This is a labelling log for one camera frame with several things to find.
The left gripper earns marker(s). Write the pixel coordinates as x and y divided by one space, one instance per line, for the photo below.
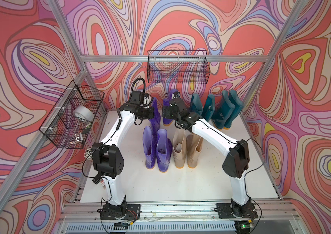
151 113

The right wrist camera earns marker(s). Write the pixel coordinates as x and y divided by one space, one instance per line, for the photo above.
175 94

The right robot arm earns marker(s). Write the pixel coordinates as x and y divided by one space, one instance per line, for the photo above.
236 152

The beige boot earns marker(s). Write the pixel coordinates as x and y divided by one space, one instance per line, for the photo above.
194 147
179 148

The black wire basket left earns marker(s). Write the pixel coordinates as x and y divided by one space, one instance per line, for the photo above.
61 127

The black wire basket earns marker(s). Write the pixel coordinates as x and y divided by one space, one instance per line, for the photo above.
178 66
61 127

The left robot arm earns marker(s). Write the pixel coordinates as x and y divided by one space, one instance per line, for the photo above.
106 155

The beige boot front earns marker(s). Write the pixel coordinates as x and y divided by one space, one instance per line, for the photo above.
194 147

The black wire basket back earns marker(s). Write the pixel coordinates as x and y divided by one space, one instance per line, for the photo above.
178 66

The teal boot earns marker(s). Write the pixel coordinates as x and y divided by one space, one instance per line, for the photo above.
238 106
196 104
209 107
223 111

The purple boot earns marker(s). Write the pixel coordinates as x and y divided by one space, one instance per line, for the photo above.
149 144
163 150
155 122
166 100

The white tape roll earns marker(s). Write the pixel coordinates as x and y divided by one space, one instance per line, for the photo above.
83 113

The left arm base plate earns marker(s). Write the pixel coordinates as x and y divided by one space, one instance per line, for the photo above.
121 212

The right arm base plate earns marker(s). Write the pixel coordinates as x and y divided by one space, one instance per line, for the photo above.
233 210

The purple boot front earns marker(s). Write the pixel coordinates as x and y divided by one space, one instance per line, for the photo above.
149 144

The small red white packet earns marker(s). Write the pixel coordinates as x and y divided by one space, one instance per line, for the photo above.
103 183

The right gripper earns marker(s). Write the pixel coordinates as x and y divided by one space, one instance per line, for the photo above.
165 111

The bundle of white sticks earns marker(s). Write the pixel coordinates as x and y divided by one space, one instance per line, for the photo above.
88 154

